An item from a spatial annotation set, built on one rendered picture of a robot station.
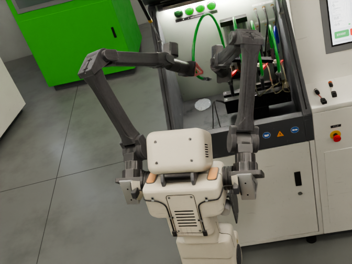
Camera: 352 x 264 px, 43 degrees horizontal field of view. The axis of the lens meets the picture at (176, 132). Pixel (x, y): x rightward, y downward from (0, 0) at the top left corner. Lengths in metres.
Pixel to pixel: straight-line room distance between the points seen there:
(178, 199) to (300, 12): 1.16
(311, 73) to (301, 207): 0.76
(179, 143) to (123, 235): 1.79
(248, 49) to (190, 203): 0.57
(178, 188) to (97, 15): 3.47
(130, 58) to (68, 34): 3.20
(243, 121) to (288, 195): 1.01
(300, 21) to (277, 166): 0.74
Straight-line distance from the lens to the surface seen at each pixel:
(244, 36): 1.59
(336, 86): 2.33
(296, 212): 2.63
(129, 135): 1.69
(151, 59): 1.89
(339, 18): 2.32
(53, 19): 4.94
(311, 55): 2.33
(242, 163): 1.56
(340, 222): 2.76
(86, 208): 3.56
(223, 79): 2.17
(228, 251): 1.80
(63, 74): 5.22
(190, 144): 1.49
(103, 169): 3.83
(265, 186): 2.46
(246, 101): 1.59
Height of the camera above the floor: 2.26
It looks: 35 degrees down
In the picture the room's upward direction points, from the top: 18 degrees counter-clockwise
